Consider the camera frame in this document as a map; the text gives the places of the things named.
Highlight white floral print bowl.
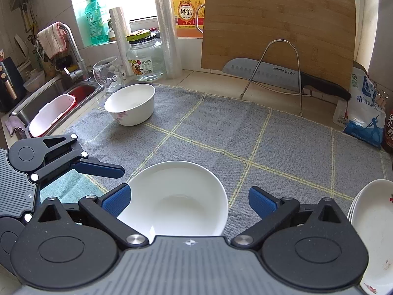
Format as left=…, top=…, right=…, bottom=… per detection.
left=104, top=83, right=156, bottom=127

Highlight kitchen knife black handle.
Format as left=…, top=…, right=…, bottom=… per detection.
left=221, top=57, right=352, bottom=102

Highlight black air fryer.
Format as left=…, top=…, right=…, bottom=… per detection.
left=0, top=57, right=27, bottom=113

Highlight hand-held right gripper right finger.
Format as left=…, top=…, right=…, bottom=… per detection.
left=232, top=186, right=353, bottom=248

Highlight plain white bowl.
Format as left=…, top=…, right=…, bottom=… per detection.
left=117, top=160, right=229, bottom=244

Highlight orange cooking wine jug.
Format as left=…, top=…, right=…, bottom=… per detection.
left=171, top=0, right=206, bottom=39

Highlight blue white salt bag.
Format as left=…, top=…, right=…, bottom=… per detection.
left=343, top=67, right=388, bottom=150

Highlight glass mug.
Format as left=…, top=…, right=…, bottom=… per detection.
left=93, top=56, right=124, bottom=95

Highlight metal faucet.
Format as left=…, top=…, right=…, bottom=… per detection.
left=36, top=23, right=88, bottom=81

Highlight metal wire rack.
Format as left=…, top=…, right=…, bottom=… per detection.
left=196, top=3, right=304, bottom=117

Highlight purple rag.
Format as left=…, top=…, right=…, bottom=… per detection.
left=4, top=116, right=27, bottom=138

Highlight steel sink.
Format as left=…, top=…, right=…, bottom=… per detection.
left=9, top=76, right=104, bottom=139

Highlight white packet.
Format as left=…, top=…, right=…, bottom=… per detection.
left=333, top=98, right=351, bottom=127

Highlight green dish soap bottle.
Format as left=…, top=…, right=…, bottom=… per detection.
left=76, top=0, right=110, bottom=45

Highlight bamboo cutting board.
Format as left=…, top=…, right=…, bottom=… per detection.
left=201, top=0, right=357, bottom=92

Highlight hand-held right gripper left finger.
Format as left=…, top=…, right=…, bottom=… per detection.
left=29, top=183, right=151, bottom=251

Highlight teal cloth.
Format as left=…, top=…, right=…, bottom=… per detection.
left=40, top=170, right=105, bottom=205

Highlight white red basin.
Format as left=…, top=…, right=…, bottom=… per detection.
left=28, top=94, right=77, bottom=138

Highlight grey checked cloth mat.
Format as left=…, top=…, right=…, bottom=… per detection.
left=40, top=84, right=393, bottom=246

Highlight metal binder clips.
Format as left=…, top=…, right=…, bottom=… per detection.
left=372, top=81, right=388, bottom=107

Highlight glass jar yellow lid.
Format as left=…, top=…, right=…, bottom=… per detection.
left=126, top=29, right=165, bottom=77

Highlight plastic wrap roll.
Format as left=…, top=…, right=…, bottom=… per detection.
left=109, top=6, right=136, bottom=76
left=152, top=0, right=183, bottom=79

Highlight pink striped towel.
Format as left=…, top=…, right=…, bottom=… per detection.
left=37, top=21, right=69, bottom=59

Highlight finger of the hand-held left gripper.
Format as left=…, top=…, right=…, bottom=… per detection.
left=31, top=133, right=125, bottom=182

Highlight dark vinegar bottle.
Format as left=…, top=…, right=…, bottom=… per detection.
left=380, top=108, right=393, bottom=155

